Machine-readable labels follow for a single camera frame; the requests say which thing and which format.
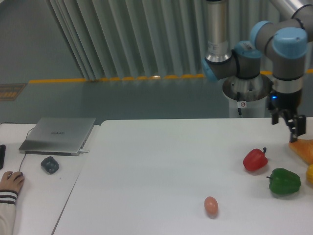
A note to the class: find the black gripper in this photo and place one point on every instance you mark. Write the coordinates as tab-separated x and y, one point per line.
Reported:
289	102

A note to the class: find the orange triangular bread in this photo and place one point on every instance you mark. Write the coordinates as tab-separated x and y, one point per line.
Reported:
304	149

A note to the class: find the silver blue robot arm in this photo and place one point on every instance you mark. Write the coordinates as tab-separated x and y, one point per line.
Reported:
285	44

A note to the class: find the white striped sleeve forearm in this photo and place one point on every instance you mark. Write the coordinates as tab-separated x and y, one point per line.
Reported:
7	211

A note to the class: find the person's bare hand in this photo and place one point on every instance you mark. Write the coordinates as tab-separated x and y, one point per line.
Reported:
10	182

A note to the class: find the red bell pepper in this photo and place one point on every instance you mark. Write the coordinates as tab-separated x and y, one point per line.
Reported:
255	159

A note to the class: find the yellow bell pepper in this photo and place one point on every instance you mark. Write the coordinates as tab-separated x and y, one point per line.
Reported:
309	174

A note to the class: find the green bell pepper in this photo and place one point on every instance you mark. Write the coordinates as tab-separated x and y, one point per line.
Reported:
283	182

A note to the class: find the brown egg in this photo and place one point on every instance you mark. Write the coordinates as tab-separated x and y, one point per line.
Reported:
211	205

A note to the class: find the silver closed laptop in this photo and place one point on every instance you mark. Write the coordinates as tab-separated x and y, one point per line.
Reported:
58	136

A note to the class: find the dark grey earbuds case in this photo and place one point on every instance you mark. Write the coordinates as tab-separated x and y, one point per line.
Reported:
50	165

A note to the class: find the black phone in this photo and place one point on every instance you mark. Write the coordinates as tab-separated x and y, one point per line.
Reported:
2	155

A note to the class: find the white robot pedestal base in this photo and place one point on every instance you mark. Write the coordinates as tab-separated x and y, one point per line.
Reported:
247	98

